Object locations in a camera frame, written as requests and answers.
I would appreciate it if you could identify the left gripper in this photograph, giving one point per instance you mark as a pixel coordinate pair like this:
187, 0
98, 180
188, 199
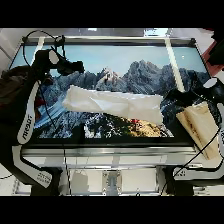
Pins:
70, 67

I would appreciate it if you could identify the white T-shirt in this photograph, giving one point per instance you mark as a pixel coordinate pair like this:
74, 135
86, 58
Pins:
110, 103

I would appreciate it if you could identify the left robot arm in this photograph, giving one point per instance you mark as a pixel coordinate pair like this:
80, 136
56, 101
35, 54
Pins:
28, 113

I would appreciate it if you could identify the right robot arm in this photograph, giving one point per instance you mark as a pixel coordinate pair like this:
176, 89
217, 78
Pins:
213, 86

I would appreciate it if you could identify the dark red garment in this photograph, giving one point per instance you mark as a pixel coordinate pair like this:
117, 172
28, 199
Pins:
39, 110

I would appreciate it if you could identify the black garment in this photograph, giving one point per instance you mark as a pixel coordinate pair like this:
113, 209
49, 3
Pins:
15, 90

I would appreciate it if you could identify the cream garment with brown print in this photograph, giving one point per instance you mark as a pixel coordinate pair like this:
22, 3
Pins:
200, 128

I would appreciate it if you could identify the silver frame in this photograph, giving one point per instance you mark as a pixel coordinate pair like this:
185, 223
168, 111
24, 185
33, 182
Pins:
113, 151

